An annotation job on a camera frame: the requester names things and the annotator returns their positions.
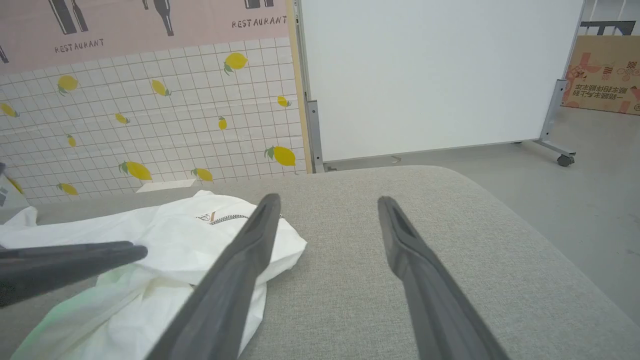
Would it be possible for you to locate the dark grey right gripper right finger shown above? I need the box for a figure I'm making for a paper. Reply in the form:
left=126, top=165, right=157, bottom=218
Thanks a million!
left=377, top=195, right=511, bottom=360

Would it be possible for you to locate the lemon tile backdrop panel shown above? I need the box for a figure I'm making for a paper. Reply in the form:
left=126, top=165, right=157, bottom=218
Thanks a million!
left=0, top=0, right=313, bottom=205

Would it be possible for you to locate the white garment with grey stitching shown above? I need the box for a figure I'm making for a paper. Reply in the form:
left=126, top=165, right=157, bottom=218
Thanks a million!
left=0, top=190, right=308, bottom=360

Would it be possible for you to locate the printed cardboard box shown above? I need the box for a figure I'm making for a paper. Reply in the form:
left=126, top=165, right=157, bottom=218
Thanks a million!
left=561, top=35, right=640, bottom=117

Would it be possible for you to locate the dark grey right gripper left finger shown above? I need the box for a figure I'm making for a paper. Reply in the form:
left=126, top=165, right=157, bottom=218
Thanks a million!
left=145, top=193, right=282, bottom=360

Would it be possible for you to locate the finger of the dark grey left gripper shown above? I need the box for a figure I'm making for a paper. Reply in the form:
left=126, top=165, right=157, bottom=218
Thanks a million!
left=0, top=241, right=148, bottom=307

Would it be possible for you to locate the grey fabric sofa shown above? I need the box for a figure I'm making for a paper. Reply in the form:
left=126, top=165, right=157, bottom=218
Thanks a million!
left=0, top=165, right=640, bottom=360

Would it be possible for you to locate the white rolling partition board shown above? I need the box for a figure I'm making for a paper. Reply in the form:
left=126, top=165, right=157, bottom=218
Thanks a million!
left=294, top=0, right=587, bottom=174

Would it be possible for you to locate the black table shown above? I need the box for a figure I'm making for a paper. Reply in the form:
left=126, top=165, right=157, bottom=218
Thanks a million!
left=580, top=20, right=637, bottom=37

